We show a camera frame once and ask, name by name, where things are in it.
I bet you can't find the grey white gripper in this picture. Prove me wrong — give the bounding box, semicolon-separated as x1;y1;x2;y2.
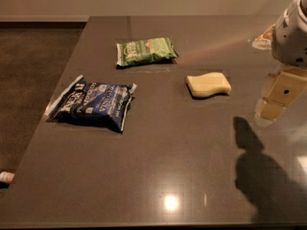
251;0;307;127

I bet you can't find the green chip bag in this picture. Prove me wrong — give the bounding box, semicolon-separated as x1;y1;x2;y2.
116;37;178;67

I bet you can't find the blue chip bag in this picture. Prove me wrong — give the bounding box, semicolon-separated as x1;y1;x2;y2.
45;75;137;132

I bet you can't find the yellow sponge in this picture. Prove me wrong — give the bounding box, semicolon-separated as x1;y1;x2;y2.
185;72;232;98

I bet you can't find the white object at floor edge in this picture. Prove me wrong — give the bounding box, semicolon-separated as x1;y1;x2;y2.
0;172;14;184

